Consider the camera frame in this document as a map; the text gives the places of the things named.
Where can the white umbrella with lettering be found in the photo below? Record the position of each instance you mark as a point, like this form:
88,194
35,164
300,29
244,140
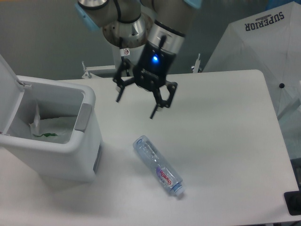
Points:
269,42

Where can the white plastic wrapper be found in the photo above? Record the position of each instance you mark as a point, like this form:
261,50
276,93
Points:
42,128

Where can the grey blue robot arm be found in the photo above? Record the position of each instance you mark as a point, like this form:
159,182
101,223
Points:
149,35

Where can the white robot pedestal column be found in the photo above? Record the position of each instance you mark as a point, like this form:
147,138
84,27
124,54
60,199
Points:
127,40

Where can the black device at edge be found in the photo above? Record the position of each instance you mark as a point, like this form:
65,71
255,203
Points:
293,202

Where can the clear plastic water bottle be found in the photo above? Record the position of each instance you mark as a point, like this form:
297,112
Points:
164,173

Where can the white bag liner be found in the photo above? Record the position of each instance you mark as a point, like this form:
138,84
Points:
64,126

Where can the white metal base frame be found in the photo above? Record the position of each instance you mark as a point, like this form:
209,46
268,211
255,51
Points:
93,72

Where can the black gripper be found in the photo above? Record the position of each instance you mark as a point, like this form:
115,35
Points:
155,68

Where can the white trash can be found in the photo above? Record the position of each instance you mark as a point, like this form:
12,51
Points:
75,160

